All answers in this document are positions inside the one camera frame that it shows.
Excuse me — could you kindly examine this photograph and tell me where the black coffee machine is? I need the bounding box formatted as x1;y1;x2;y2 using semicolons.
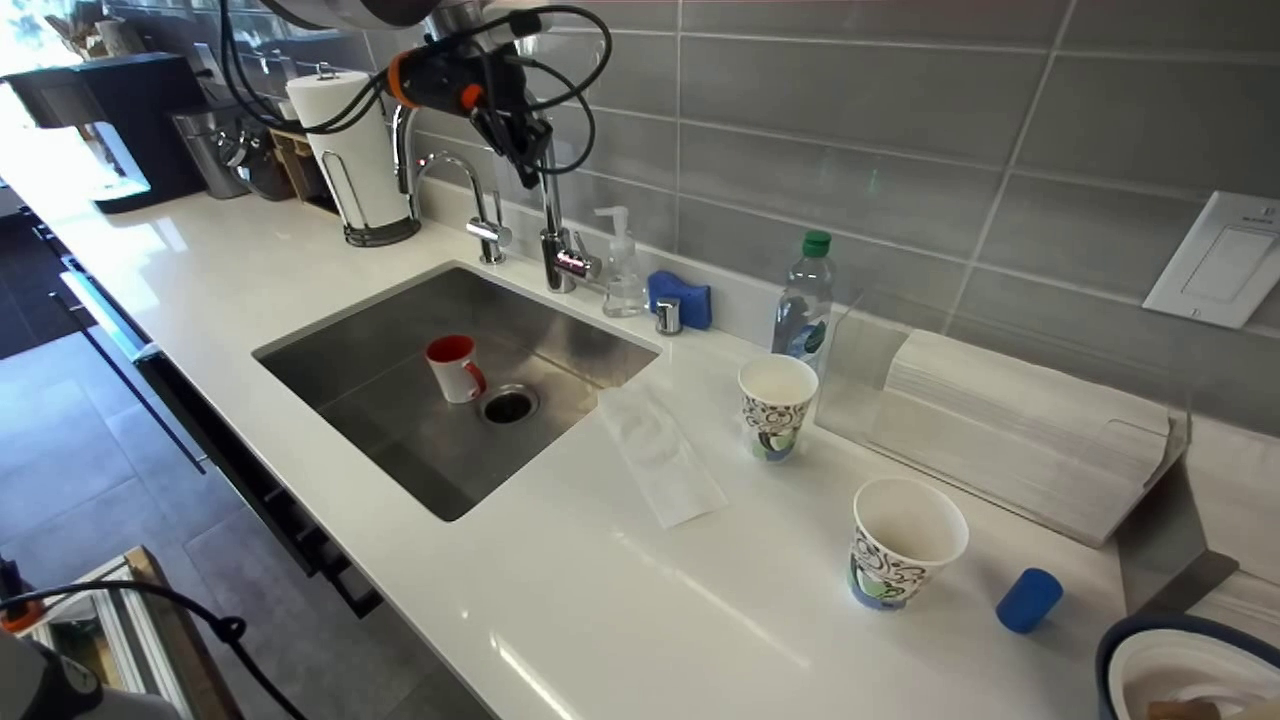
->
0;46;215;215

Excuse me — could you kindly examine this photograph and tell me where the patterned paper cup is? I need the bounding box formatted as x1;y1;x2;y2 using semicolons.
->
845;470;971;615
735;353;825;465

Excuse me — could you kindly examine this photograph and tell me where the blue sponge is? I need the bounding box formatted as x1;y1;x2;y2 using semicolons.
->
644;268;718;336

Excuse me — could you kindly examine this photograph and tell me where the grey round device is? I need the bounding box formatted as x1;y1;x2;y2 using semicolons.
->
0;632;110;720

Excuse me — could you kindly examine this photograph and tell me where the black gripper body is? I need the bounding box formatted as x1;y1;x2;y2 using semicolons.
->
393;34;535;134

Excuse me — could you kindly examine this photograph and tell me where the white mug red interior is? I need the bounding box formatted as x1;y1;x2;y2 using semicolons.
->
422;330;491;408

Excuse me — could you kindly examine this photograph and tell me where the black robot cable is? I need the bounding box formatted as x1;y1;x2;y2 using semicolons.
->
215;0;616;181

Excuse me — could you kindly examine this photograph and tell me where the wooden shelf frame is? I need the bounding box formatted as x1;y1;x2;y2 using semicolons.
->
24;538;254;720

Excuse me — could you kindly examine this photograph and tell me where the wooden box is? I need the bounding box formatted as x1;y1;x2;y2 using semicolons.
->
263;118;335;212

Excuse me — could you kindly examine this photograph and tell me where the water bottle green cap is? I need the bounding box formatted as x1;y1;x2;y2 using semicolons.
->
768;226;842;379

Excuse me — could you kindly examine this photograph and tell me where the tall chrome arched faucet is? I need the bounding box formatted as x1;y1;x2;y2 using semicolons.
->
387;94;599;294

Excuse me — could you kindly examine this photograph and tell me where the black sink drain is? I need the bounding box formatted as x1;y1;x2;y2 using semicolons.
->
477;379;541;428

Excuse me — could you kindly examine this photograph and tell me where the black cabinet handle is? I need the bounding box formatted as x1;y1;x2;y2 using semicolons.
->
258;475;393;621

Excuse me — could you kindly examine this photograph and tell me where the grey metal bracket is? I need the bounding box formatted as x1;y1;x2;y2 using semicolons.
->
1111;450;1245;621

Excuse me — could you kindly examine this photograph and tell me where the small chrome faucet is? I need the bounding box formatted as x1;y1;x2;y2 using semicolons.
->
411;147;517;268

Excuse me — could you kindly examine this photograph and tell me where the small blue cylinder cap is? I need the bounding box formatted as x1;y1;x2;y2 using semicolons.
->
993;563;1070;636

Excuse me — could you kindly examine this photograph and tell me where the beige folded drying mat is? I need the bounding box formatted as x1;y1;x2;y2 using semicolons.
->
814;308;1195;551

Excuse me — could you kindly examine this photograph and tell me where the black cable with connector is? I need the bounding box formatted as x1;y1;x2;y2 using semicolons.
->
0;575;311;720

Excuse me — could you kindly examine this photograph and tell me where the clear soap pump bottle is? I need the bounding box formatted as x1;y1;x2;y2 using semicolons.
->
593;199;647;322

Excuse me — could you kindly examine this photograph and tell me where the stainless steel sink basin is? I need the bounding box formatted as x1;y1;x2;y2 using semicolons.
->
254;259;665;526

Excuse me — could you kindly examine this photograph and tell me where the white wall switch plate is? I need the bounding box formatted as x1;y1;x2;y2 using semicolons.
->
1140;189;1280;330

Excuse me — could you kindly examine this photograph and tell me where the clear plastic sheet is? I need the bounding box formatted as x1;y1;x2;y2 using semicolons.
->
593;376;733;532

